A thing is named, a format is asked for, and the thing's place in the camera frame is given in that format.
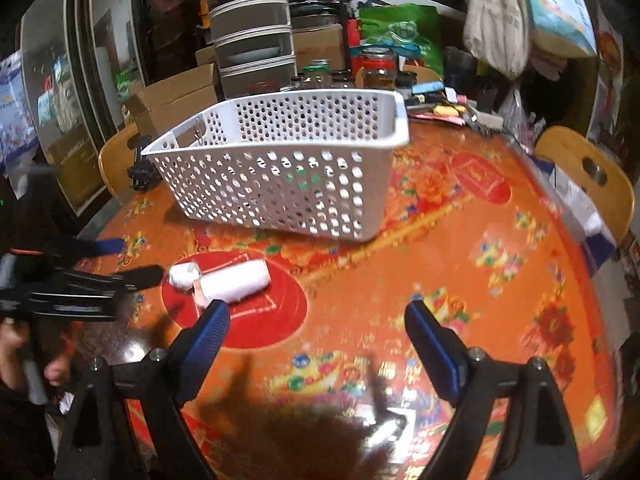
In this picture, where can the green lid glass jar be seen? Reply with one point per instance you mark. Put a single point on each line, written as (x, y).
(317, 74)

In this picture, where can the white perforated plastic basket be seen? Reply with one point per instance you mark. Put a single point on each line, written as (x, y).
(225, 164)

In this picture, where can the black phone holder stand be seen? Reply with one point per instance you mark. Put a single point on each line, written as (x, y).
(142, 173)

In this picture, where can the cardboard box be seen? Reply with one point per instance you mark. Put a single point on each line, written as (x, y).
(159, 107)

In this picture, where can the green plastic packet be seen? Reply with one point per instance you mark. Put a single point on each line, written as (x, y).
(303, 177)

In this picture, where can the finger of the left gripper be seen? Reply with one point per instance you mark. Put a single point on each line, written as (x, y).
(131, 280)
(69, 248)

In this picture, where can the grey stacked drawer tower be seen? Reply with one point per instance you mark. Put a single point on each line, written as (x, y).
(254, 47)

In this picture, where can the green shopping bag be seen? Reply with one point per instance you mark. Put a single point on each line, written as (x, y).
(412, 30)

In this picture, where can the blue illustrated paper bag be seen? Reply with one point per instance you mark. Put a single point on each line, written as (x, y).
(563, 28)

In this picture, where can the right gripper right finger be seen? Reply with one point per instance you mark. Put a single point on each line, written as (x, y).
(537, 440)

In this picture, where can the person left hand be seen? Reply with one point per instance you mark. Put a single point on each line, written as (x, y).
(51, 346)

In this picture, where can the small white cloth ball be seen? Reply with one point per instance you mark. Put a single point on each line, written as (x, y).
(183, 276)

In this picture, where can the beige canvas tote bag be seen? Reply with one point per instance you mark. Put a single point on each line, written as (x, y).
(496, 32)

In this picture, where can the right wooden chair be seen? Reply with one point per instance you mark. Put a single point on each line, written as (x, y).
(594, 172)

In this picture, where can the white rolled towel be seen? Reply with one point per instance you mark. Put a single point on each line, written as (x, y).
(232, 283)

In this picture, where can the red lid glass jar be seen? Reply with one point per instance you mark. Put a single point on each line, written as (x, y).
(379, 68)

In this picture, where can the wooden chair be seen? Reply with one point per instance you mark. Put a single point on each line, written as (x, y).
(594, 172)
(115, 158)

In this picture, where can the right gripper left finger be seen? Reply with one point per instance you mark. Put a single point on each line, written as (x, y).
(98, 441)

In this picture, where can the left wooden chair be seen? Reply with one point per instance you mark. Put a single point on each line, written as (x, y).
(115, 158)

